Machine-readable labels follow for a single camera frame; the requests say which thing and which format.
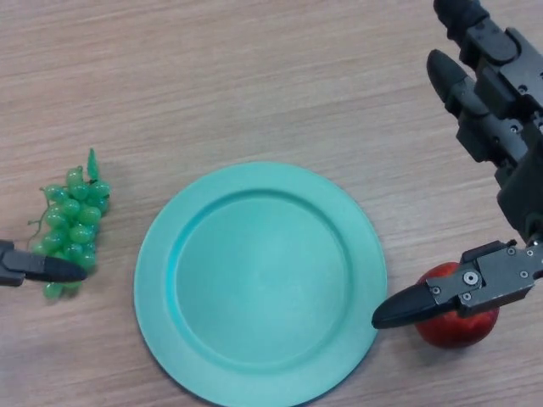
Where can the green round plate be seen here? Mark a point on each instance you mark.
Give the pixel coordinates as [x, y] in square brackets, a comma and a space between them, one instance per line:
[260, 282]

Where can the red apple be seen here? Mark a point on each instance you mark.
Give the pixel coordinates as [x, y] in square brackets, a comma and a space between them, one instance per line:
[460, 328]

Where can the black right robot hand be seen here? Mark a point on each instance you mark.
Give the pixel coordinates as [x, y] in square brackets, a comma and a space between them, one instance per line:
[505, 127]

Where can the green grapes bunch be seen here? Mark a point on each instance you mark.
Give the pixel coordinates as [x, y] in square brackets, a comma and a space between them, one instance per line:
[74, 224]

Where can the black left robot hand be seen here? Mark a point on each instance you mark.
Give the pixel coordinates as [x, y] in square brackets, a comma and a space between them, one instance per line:
[42, 267]

